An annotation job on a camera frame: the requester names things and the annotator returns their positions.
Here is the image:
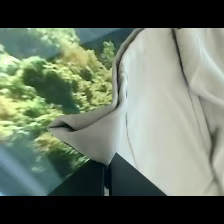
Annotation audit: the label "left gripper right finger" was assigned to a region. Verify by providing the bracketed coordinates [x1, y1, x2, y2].
[108, 152, 167, 196]

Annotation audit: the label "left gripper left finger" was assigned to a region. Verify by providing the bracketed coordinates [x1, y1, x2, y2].
[49, 159, 106, 196]

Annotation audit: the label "brown trousers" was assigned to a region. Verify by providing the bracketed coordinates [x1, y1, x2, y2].
[47, 28, 224, 196]

